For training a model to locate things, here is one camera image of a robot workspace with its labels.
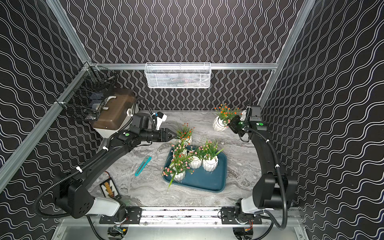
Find brown lid storage box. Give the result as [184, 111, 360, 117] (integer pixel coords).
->
[91, 88, 136, 139]

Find black wire wall basket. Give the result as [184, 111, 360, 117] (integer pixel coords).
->
[57, 63, 118, 122]

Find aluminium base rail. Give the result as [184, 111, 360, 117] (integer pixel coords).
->
[52, 207, 309, 240]

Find patterned card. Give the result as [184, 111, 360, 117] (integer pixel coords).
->
[100, 178, 121, 199]

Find pink flower potted plant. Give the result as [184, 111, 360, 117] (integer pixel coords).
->
[188, 148, 202, 169]

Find white pot green plant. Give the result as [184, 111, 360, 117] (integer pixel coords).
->
[199, 140, 223, 172]

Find teal plastic tray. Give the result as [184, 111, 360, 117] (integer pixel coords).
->
[172, 152, 228, 193]

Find white wire wall basket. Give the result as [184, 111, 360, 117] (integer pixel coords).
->
[144, 62, 212, 89]

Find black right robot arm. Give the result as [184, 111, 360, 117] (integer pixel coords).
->
[229, 106, 298, 230]

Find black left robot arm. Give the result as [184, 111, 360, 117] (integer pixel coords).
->
[33, 111, 177, 223]

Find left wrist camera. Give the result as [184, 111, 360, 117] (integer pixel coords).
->
[153, 112, 168, 130]

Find white pot pink flowers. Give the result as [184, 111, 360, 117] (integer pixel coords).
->
[171, 139, 188, 159]

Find red flower potted plant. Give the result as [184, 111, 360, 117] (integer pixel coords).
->
[177, 123, 195, 146]

